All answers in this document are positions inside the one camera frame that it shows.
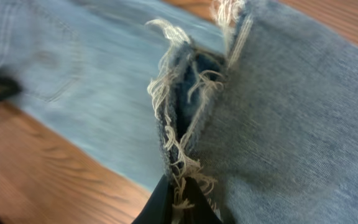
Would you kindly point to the light blue denim jeans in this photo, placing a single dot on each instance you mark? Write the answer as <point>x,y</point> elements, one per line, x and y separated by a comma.
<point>258,107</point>

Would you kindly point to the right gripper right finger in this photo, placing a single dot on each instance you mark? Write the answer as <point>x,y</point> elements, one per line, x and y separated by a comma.
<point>200,211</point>

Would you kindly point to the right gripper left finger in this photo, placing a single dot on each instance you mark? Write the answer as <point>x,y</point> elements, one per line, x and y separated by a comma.
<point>158,209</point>

